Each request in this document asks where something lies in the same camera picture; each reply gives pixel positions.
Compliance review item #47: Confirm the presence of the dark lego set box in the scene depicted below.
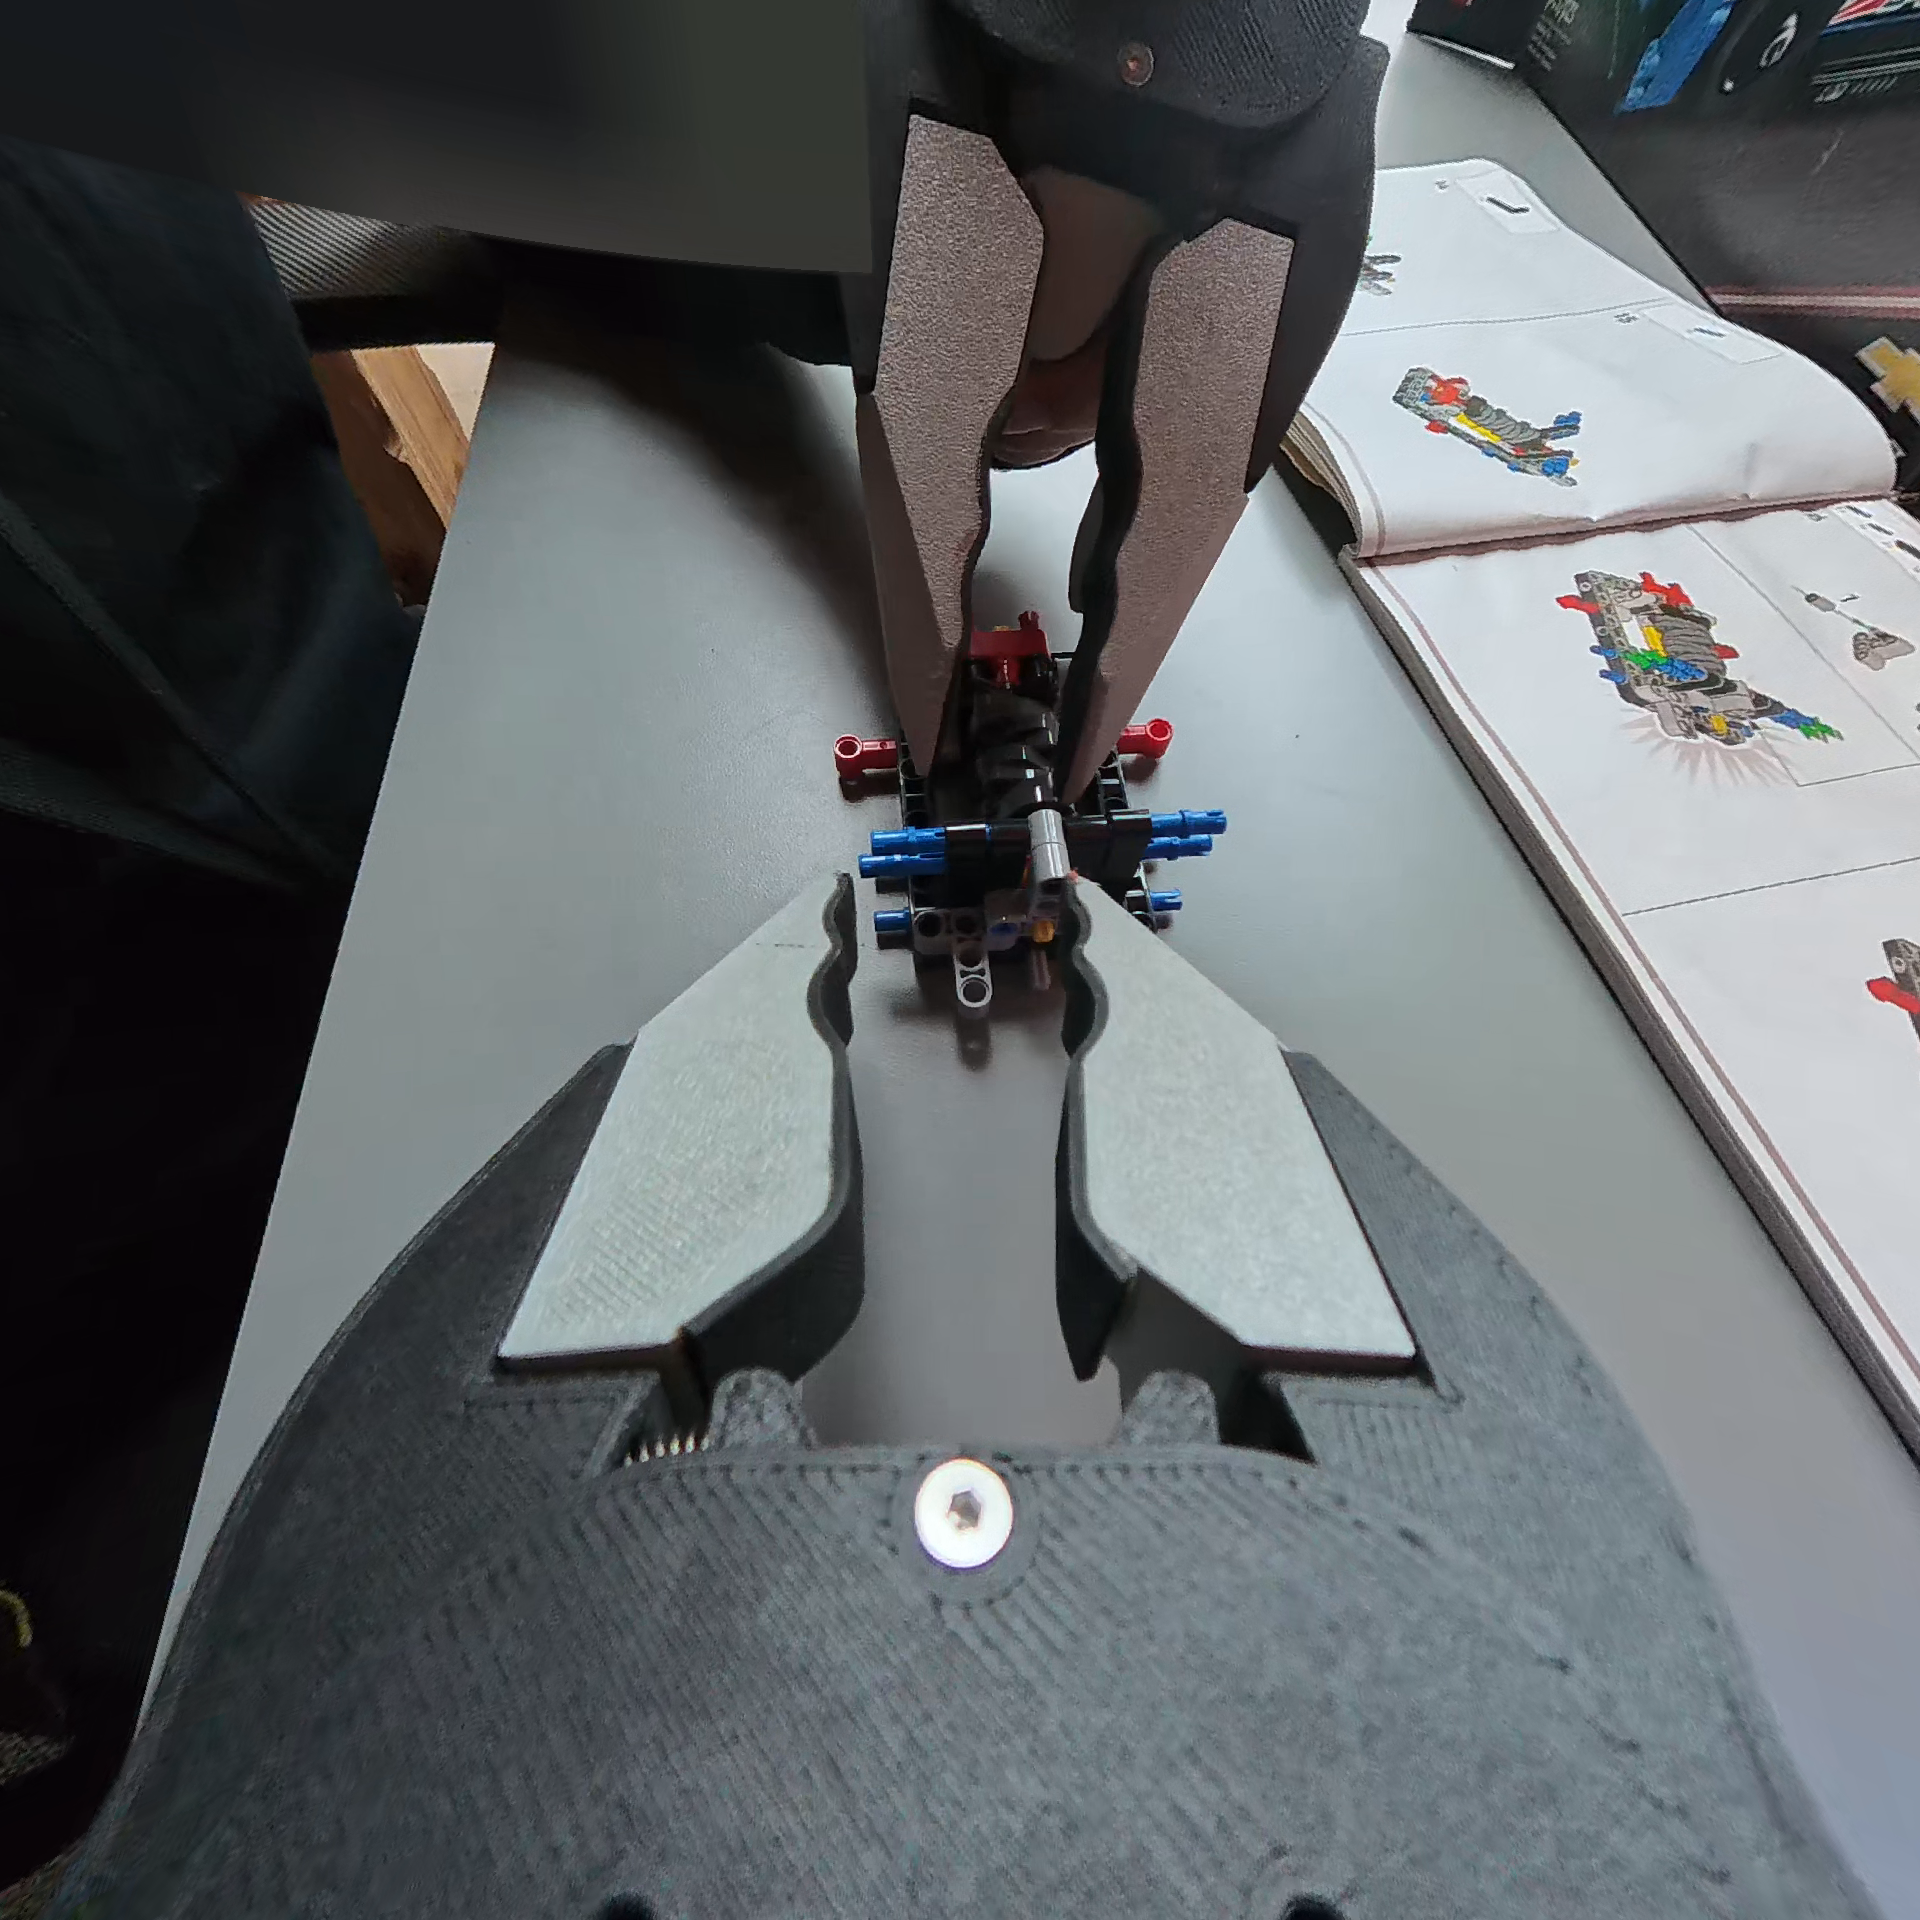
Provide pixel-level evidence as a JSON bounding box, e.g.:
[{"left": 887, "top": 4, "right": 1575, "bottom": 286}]
[{"left": 1408, "top": 0, "right": 1920, "bottom": 505}]

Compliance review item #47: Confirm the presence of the wooden board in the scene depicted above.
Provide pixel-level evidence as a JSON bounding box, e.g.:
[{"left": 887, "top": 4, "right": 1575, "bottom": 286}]
[{"left": 306, "top": 343, "right": 495, "bottom": 605}]

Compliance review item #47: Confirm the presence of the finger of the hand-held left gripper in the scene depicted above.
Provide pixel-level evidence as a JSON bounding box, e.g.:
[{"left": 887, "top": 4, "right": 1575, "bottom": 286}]
[
  {"left": 1068, "top": 215, "right": 1302, "bottom": 815},
  {"left": 855, "top": 111, "right": 1048, "bottom": 784}
]

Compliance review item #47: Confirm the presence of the black lego technic model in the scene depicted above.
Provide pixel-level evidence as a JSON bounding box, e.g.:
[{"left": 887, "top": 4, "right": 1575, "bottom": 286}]
[{"left": 832, "top": 608, "right": 1232, "bottom": 1059}]

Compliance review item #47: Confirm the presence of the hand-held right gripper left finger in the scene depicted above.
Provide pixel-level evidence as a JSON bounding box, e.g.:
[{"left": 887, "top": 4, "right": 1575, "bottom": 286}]
[{"left": 495, "top": 870, "right": 868, "bottom": 1383}]

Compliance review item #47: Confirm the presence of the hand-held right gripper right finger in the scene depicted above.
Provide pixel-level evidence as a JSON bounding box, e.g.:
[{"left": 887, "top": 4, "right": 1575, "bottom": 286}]
[{"left": 1053, "top": 883, "right": 1422, "bottom": 1384}]

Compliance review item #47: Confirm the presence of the grey woven fabric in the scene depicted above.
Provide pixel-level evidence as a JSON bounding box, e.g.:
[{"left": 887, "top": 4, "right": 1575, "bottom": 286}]
[{"left": 243, "top": 192, "right": 506, "bottom": 350}]

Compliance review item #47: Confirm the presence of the dark cloth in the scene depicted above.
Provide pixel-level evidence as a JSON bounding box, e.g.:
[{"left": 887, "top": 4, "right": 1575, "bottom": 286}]
[{"left": 0, "top": 135, "right": 429, "bottom": 902}]

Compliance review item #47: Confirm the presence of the lego instruction booklet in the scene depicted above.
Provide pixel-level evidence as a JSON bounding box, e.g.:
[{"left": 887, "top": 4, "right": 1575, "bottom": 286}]
[{"left": 1279, "top": 158, "right": 1920, "bottom": 1460}]

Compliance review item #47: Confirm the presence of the person's left hand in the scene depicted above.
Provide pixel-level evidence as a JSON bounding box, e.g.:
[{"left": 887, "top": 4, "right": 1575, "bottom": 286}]
[{"left": 987, "top": 323, "right": 1120, "bottom": 472}]

